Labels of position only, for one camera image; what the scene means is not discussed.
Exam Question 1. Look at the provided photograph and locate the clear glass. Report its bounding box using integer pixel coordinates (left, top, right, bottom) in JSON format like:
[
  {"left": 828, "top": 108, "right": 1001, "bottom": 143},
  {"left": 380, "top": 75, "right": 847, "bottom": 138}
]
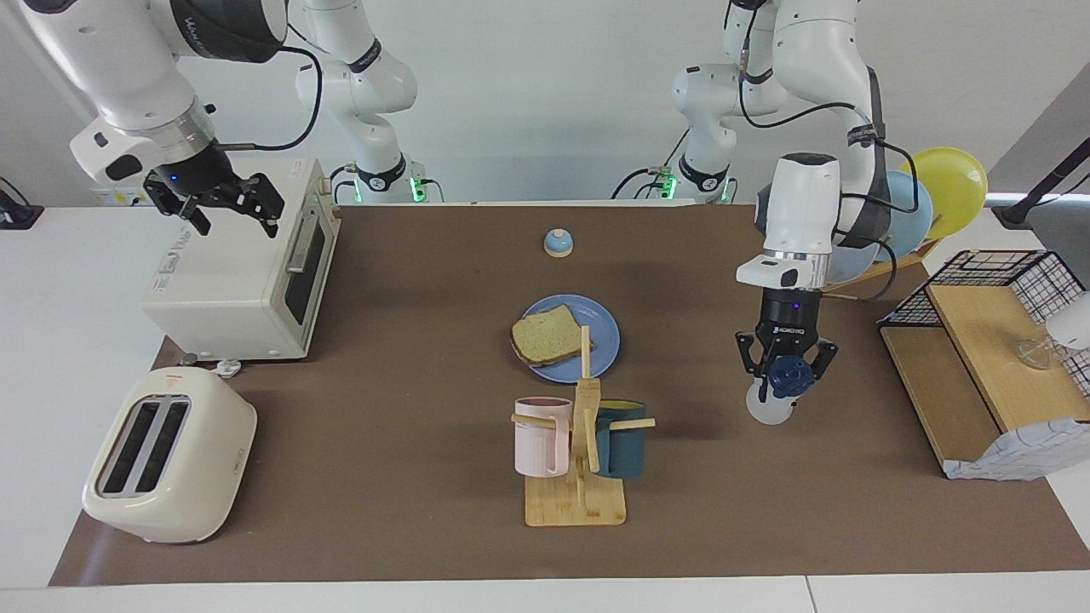
[{"left": 1013, "top": 336, "right": 1061, "bottom": 371}]

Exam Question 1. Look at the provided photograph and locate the pale grey plate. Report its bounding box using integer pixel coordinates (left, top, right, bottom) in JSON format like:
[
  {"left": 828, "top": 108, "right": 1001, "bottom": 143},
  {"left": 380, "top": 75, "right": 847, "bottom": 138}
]
[{"left": 822, "top": 240, "right": 880, "bottom": 287}]

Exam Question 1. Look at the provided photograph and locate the squeeze bottle with blue cap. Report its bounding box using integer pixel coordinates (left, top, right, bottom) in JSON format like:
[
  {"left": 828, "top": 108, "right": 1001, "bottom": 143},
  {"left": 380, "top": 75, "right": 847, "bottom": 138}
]
[{"left": 746, "top": 356, "right": 814, "bottom": 426}]

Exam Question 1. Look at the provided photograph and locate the wooden plate rack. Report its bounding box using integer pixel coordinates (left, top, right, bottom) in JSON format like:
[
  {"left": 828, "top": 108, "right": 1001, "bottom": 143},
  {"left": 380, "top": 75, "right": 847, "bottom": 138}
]
[{"left": 809, "top": 238, "right": 942, "bottom": 301}]

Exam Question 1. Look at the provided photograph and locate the white rounded object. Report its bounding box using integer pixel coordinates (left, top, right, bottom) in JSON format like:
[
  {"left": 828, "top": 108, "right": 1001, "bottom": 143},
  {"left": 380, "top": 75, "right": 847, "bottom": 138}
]
[{"left": 1046, "top": 291, "right": 1090, "bottom": 352}]

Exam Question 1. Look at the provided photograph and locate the light blue plate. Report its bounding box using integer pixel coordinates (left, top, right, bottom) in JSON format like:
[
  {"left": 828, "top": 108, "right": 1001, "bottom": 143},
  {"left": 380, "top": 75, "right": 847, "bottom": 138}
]
[{"left": 869, "top": 170, "right": 935, "bottom": 261}]

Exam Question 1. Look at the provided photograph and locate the black stand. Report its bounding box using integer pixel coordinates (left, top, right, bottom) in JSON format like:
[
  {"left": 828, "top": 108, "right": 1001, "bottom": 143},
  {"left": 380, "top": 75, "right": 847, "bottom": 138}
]
[{"left": 992, "top": 140, "right": 1090, "bottom": 229}]

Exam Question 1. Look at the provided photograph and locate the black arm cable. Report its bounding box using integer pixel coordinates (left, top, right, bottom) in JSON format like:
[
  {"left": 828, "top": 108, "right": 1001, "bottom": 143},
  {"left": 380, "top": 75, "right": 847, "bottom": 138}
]
[
  {"left": 739, "top": 17, "right": 921, "bottom": 303},
  {"left": 213, "top": 43, "right": 324, "bottom": 154}
]

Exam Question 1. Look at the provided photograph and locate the black device with cable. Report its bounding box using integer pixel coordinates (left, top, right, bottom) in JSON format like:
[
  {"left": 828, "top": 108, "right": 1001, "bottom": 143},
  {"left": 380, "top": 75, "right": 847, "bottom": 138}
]
[{"left": 0, "top": 177, "right": 45, "bottom": 231}]

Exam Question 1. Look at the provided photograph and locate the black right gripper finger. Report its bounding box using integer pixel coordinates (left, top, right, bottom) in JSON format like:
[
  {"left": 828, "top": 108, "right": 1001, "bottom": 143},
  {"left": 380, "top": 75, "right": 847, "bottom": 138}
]
[
  {"left": 226, "top": 173, "right": 286, "bottom": 239},
  {"left": 143, "top": 175, "right": 212, "bottom": 237}
]

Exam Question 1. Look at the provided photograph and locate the bread slice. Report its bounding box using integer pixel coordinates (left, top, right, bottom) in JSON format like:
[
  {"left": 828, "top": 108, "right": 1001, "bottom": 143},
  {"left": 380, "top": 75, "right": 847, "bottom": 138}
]
[{"left": 510, "top": 305, "right": 594, "bottom": 369}]

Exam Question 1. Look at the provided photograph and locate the wooden mug tree stand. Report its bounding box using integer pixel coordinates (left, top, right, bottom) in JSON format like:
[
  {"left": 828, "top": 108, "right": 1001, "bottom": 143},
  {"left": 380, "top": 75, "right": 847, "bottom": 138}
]
[{"left": 511, "top": 325, "right": 657, "bottom": 528}]

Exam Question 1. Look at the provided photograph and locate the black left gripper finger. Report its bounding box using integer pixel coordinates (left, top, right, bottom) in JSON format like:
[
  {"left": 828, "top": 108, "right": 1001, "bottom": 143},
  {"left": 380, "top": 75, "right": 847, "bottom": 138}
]
[
  {"left": 805, "top": 339, "right": 838, "bottom": 384},
  {"left": 737, "top": 330, "right": 772, "bottom": 401}
]

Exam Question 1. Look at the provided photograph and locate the dark teal mug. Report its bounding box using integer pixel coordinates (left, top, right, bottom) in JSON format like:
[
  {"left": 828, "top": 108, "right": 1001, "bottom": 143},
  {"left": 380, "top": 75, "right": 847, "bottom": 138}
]
[{"left": 594, "top": 399, "right": 648, "bottom": 478}]

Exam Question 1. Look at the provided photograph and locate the white toaster power cord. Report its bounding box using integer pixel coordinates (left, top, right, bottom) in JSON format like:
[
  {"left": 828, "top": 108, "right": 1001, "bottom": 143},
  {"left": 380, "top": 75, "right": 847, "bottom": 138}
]
[{"left": 179, "top": 352, "right": 245, "bottom": 380}]

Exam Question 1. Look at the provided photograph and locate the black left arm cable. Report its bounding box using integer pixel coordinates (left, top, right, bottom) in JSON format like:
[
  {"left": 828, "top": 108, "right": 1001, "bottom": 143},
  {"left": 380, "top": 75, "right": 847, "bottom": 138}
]
[{"left": 739, "top": 17, "right": 921, "bottom": 303}]

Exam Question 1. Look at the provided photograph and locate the brown table mat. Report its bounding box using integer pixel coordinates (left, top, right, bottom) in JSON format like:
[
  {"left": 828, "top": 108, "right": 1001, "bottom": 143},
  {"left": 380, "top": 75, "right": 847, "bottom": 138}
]
[{"left": 49, "top": 204, "right": 1090, "bottom": 588}]

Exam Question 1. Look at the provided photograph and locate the white toaster oven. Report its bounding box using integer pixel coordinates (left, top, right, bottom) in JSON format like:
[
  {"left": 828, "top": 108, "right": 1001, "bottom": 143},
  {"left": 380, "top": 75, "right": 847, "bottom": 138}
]
[{"left": 141, "top": 158, "right": 343, "bottom": 363}]

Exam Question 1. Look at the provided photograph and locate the yellow plate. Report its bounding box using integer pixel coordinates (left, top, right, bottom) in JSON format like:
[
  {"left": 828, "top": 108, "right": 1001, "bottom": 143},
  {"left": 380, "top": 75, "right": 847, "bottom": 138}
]
[{"left": 898, "top": 146, "right": 989, "bottom": 241}]

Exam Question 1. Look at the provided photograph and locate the white blue patterned paper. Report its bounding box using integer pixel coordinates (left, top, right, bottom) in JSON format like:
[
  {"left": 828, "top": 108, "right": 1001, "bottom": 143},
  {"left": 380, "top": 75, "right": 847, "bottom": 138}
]
[{"left": 944, "top": 417, "right": 1090, "bottom": 483}]

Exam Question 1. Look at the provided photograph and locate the cream two-slot toaster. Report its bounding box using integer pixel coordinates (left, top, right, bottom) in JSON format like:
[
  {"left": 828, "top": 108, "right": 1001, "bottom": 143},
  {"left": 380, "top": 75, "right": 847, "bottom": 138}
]
[{"left": 82, "top": 366, "right": 258, "bottom": 546}]

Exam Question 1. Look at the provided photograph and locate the pink mug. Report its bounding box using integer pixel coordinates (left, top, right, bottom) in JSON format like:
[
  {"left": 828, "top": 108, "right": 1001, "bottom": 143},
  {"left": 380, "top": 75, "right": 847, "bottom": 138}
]
[{"left": 513, "top": 397, "right": 573, "bottom": 478}]

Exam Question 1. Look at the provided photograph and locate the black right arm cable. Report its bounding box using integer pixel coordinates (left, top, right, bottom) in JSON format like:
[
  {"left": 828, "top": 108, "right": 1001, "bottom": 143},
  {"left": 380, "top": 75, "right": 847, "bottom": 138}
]
[{"left": 213, "top": 43, "right": 324, "bottom": 154}]

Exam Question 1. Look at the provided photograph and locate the blue round plate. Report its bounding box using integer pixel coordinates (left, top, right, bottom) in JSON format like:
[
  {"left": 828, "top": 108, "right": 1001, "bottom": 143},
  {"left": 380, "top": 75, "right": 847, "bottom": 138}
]
[{"left": 516, "top": 294, "right": 622, "bottom": 384}]

